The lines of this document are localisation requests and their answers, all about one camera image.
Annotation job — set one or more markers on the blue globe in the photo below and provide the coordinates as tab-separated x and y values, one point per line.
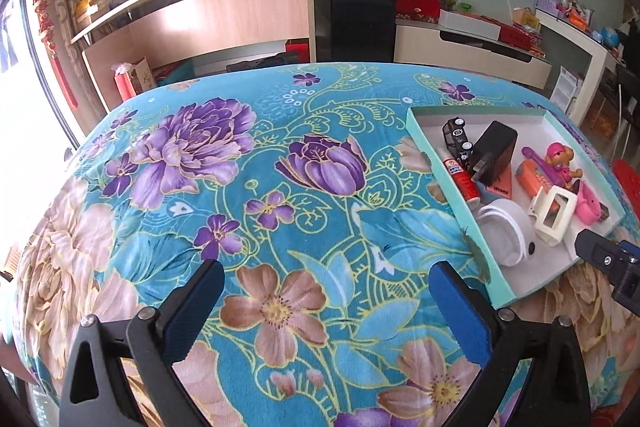
610	37

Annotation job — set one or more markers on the yellow box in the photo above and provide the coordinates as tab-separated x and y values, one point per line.
525	18

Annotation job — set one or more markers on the white desk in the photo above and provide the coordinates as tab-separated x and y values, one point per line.
585	57

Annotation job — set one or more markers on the floral blanket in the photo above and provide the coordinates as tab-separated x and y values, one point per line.
280	217

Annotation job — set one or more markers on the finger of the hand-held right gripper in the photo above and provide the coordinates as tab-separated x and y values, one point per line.
597	252
630	282

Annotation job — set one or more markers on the black charger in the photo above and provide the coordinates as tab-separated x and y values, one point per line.
495	147

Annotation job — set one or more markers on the cream television cabinet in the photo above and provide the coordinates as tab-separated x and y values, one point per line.
450	52

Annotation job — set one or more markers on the cream plastic holder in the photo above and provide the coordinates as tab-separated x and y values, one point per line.
542	227

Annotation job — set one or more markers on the white printed carton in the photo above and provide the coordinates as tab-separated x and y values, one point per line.
565	87

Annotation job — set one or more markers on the pink wristband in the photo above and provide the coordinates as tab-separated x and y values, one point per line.
590	207

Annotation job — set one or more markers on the red gift box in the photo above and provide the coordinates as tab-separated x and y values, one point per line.
417	9

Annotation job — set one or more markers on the small red white bottle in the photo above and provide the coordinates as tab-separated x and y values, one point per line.
460	177

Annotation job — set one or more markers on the black chair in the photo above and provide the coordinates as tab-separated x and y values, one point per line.
625	102

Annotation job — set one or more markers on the white flat box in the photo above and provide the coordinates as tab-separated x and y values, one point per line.
467	24

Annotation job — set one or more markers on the black bag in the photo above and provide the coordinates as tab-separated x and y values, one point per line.
255	64

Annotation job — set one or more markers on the red gift bag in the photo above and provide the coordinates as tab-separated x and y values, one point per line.
124	84

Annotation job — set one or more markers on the black toy car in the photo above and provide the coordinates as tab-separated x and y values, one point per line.
456	137

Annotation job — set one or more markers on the brown paper bag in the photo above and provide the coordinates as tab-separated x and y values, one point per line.
142	77

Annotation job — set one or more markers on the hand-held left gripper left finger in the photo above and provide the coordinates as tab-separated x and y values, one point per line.
195	307

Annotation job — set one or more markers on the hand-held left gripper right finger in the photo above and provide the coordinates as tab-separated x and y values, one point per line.
460	312

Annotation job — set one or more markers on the red round stool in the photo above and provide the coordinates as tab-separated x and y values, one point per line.
629	179

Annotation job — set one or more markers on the pink toy dog figure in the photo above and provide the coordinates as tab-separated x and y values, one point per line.
560	162

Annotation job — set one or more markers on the teal shallow cardboard box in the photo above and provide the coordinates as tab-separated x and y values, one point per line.
510	292

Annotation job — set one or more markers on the red hanging decoration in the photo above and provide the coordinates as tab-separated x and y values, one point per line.
47	17

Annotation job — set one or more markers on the red flat box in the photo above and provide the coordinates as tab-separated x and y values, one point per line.
520	38

